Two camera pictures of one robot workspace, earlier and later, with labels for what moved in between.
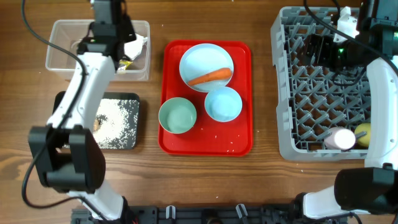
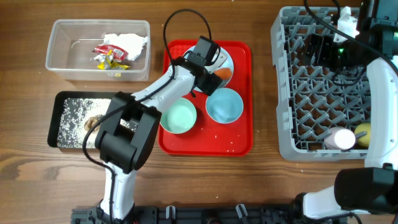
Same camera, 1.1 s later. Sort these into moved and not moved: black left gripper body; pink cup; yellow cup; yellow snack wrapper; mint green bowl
Moved: yellow snack wrapper; black left gripper body
Not moved: mint green bowl; pink cup; yellow cup
